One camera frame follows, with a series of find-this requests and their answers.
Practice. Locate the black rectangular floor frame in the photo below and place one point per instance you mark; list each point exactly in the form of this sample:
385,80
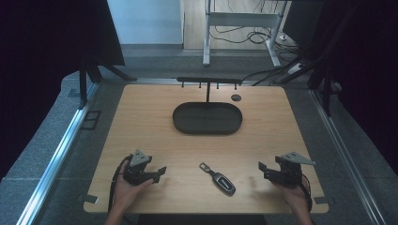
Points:
90,120

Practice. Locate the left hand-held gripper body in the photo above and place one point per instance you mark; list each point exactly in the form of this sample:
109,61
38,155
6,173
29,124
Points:
136,170

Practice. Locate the black metal stand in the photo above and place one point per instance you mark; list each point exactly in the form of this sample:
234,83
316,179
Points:
84,84
325,90

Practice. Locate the grey tape piece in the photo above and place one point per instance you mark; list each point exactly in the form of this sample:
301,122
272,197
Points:
89,198
321,200

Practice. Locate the person's right hand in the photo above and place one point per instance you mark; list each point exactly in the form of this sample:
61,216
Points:
292,195

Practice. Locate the white power strip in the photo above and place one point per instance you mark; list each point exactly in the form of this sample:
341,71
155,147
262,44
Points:
295,68

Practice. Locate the black key rack with tray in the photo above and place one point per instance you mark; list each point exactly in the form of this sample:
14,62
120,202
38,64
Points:
207,118

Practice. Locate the person's left hand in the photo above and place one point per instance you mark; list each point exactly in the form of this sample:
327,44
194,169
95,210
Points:
128,193

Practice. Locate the white metal desk frame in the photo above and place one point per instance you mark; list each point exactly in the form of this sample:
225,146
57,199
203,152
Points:
241,19

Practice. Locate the black curtain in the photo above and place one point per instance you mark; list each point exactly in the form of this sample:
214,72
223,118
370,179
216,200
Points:
359,62
47,62

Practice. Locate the black car key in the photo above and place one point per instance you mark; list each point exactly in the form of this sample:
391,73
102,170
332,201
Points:
220,180

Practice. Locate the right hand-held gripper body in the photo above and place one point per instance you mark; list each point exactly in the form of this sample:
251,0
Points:
289,172

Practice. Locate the aluminium rail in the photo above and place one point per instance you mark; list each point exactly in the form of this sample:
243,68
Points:
53,162
347,156

